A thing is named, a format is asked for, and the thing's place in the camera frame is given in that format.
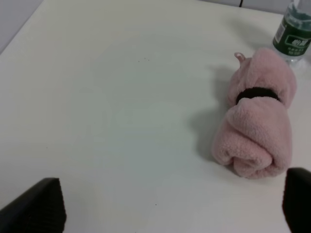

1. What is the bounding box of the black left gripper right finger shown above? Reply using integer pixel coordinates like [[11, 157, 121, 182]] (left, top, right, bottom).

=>
[[282, 167, 311, 233]]

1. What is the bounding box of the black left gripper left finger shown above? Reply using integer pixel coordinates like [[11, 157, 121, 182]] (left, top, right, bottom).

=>
[[0, 178, 67, 233]]

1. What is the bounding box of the rolled pink fleece towel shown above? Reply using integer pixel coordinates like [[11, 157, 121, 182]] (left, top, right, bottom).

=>
[[211, 48, 297, 179]]

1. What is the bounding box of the clear water bottle green label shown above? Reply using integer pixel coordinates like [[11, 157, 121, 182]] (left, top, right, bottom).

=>
[[272, 0, 311, 63]]

